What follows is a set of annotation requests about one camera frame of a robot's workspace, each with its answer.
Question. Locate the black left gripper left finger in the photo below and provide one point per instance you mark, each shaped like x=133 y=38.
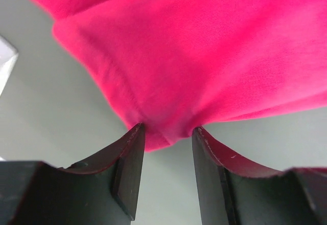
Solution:
x=100 y=189

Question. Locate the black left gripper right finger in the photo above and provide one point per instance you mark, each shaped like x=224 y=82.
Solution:
x=233 y=189

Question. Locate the red t shirt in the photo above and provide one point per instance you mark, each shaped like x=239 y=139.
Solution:
x=178 y=64

